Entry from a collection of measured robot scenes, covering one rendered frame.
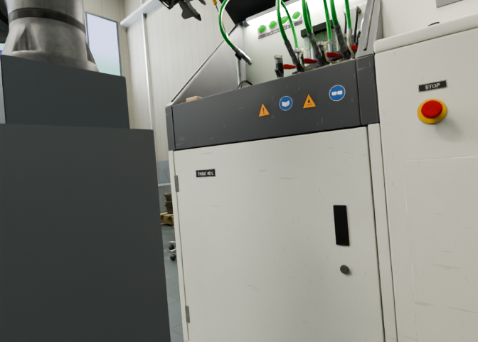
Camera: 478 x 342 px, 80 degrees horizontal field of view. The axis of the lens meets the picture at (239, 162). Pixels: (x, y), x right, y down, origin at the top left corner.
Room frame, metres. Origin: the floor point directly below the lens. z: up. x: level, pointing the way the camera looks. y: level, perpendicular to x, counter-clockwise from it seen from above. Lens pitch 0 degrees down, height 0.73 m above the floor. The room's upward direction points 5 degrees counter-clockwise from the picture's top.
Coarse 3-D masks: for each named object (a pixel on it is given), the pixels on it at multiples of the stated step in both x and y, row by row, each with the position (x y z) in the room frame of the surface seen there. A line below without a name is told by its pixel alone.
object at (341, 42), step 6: (330, 0) 0.81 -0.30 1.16; (348, 0) 0.98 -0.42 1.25; (330, 6) 0.81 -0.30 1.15; (348, 6) 0.98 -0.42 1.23; (348, 12) 0.99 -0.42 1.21; (336, 18) 0.82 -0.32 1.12; (348, 18) 0.99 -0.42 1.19; (336, 24) 0.83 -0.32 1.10; (348, 24) 0.99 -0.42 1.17; (336, 30) 0.84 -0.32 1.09; (348, 30) 0.99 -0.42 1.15; (336, 36) 0.87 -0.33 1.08; (342, 36) 0.86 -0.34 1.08; (342, 42) 0.87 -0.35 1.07; (342, 48) 0.89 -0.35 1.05
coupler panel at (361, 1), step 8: (352, 0) 1.17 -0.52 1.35; (360, 0) 1.15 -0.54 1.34; (344, 8) 1.19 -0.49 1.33; (352, 8) 1.17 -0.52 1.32; (360, 8) 1.14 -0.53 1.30; (352, 16) 1.17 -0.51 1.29; (360, 16) 1.16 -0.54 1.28; (344, 24) 1.19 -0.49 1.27; (352, 24) 1.17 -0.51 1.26; (360, 24) 1.16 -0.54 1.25
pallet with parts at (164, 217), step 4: (164, 196) 3.68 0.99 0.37; (168, 196) 3.64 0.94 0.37; (168, 200) 3.66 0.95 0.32; (168, 204) 3.64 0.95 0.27; (172, 204) 3.64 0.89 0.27; (168, 208) 3.67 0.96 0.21; (172, 208) 3.65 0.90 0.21; (168, 212) 3.67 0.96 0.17; (172, 212) 3.64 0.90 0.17; (164, 216) 3.59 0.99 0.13; (168, 216) 3.54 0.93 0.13; (172, 216) 3.47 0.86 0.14; (164, 220) 3.69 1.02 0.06; (168, 220) 3.63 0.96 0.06; (172, 220) 3.57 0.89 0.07; (164, 224) 3.69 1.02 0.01; (172, 224) 3.57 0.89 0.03
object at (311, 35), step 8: (304, 0) 0.84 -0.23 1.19; (304, 8) 0.84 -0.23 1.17; (304, 16) 0.85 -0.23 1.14; (328, 16) 1.06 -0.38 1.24; (304, 24) 0.86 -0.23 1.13; (328, 24) 1.07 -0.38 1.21; (312, 32) 0.88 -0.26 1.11; (328, 32) 1.07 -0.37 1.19; (312, 40) 0.89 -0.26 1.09; (328, 40) 1.07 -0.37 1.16; (328, 48) 1.07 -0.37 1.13; (320, 56) 0.94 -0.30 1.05
